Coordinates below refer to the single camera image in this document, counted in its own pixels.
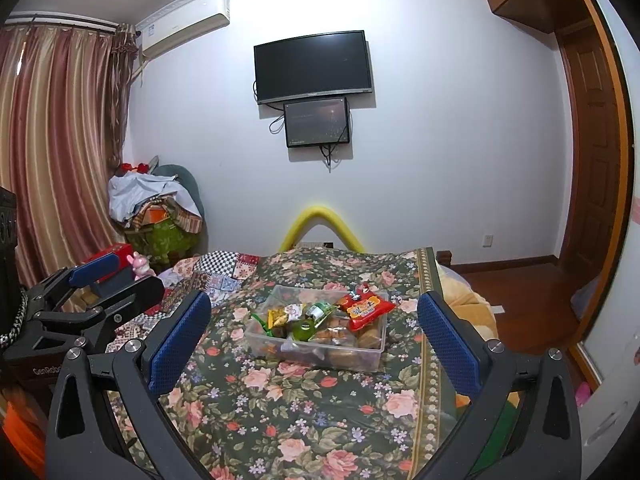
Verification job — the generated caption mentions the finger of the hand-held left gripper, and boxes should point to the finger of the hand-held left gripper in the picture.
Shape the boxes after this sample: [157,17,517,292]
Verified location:
[25,253,122,321]
[35,275,167,361]

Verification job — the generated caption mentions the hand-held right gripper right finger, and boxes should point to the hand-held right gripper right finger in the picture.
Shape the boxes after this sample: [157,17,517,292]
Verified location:
[416,290,583,480]

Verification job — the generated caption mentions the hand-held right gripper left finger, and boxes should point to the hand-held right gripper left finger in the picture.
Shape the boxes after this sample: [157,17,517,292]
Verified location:
[45,289,213,480]

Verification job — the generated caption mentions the red snack packet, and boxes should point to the red snack packet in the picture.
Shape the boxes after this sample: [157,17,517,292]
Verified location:
[336,285,397,332]

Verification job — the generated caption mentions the clear plastic container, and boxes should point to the clear plastic container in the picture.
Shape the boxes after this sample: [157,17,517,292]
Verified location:
[243,284,390,373]

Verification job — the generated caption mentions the white green label snack packet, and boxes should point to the white green label snack packet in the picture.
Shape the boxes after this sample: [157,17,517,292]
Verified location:
[305,300,341,323]

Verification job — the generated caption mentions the red box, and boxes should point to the red box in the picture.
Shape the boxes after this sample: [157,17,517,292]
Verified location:
[82,242,135,273]

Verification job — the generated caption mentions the pink toy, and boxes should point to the pink toy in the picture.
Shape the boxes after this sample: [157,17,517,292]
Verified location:
[127,251,157,281]

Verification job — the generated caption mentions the colourful plush blanket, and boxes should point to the colourful plush blanket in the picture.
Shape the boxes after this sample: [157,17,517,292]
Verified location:
[436,265,523,480]

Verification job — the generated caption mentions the green printed cloth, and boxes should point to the green printed cloth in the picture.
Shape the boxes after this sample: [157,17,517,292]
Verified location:
[125,215,201,266]

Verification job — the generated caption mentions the orange cloth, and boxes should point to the orange cloth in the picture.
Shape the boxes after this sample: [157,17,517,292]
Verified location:
[0,400,48,480]

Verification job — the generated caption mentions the checkered patchwork quilt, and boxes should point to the checkered patchwork quilt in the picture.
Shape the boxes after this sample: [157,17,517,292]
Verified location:
[115,251,266,341]

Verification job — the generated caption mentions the orange yellow snack packet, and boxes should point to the orange yellow snack packet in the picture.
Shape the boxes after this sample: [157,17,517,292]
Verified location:
[267,304,306,331]

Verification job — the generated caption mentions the dark floral blanket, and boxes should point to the dark floral blanket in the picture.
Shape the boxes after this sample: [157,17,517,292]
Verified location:
[107,246,481,480]

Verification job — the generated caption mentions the striped brown curtain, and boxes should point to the striped brown curtain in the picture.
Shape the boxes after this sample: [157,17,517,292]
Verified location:
[0,22,138,291]

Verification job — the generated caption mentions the yellow foam tube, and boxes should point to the yellow foam tube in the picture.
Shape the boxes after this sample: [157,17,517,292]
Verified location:
[277,203,366,253]

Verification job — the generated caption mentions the brown wooden door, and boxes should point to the brown wooden door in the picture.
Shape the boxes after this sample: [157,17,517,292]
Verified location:
[555,20,633,321]

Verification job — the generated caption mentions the white air conditioner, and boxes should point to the white air conditioner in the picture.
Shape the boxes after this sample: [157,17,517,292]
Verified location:
[135,0,232,59]

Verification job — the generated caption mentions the black white braided cable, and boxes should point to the black white braided cable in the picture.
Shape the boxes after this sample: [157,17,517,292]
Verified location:
[0,285,28,352]

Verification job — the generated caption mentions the small black wall monitor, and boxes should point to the small black wall monitor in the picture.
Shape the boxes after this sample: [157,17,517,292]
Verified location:
[282,96,351,149]

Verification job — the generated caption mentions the curtain rail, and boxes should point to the curtain rail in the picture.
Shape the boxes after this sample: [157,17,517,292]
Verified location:
[2,11,123,33]

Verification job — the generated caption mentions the black wall television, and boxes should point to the black wall television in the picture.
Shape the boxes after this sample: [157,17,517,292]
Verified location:
[253,30,375,106]

